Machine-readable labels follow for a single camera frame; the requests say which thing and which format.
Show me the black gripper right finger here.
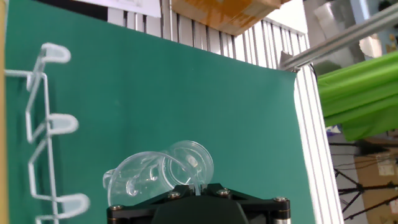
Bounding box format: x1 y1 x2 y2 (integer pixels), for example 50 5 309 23
201 183 292 224

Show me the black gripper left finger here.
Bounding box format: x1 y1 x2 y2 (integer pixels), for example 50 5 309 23
107 184 200 224

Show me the clear glass cup with handle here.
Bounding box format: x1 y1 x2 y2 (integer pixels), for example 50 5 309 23
102 139 215 208

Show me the large cardboard box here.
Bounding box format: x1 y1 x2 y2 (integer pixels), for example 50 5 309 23
354 152 398 224

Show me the green table mat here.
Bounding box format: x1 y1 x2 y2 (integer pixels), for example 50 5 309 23
4 0 317 224

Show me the green cloth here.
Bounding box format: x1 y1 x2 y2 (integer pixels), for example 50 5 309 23
317 51 398 142

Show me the cardboard box with orange tape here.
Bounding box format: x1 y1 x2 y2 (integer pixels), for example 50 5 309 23
170 0 292 37

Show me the white printed paper sheet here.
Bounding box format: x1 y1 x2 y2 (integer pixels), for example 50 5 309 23
73 0 162 19

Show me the black camera tripod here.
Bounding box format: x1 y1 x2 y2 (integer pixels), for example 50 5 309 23
329 139 398 222

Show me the white wire cup rack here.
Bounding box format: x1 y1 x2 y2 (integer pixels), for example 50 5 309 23
0 0 91 224

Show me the aluminium frame post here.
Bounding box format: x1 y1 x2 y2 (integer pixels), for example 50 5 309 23
278 2 398 73

